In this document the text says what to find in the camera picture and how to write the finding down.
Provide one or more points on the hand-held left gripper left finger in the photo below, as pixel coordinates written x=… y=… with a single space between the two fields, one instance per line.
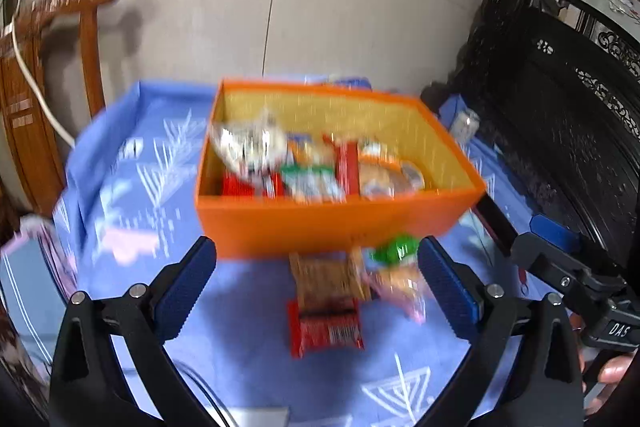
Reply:
x=187 y=292

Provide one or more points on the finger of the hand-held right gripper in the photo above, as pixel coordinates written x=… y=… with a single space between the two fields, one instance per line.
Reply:
x=555 y=231
x=545 y=262

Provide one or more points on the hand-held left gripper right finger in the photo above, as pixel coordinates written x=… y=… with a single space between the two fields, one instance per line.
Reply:
x=450 y=292

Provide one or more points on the pink snack packet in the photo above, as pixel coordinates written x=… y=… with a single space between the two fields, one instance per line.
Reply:
x=397 y=277

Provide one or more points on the brown biscuit packet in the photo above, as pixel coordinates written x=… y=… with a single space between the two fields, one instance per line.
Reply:
x=327 y=277

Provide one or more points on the clear bread packet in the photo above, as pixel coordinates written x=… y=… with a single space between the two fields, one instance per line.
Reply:
x=390 y=179

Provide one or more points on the red packet with barcode label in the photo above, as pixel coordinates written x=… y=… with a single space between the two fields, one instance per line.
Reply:
x=327 y=332

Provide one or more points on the orange cardboard box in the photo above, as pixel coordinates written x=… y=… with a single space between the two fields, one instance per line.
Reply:
x=325 y=222

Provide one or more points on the clear bag of white snacks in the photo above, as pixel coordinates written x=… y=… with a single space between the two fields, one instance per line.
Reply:
x=245 y=142

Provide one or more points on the red white striped packet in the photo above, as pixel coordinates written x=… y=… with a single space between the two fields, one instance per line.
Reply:
x=347 y=167

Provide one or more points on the orange biscuit packet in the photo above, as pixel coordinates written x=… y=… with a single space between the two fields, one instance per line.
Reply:
x=310 y=149

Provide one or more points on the person's right hand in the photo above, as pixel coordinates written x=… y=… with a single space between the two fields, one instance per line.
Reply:
x=617 y=369

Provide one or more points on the black flat bar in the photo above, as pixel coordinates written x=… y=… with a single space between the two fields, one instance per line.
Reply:
x=495 y=222

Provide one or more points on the blue printed tablecloth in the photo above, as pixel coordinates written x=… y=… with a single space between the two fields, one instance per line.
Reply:
x=240 y=367

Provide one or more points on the black carved wooden furniture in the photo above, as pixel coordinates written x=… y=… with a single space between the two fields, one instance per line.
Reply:
x=560 y=117

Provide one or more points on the silver drink can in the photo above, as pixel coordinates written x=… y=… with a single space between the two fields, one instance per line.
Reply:
x=464 y=126

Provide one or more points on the grey striped cloth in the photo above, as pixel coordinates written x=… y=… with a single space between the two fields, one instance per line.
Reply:
x=30 y=277

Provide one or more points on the carved wooden chair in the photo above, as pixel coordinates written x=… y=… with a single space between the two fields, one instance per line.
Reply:
x=92 y=52

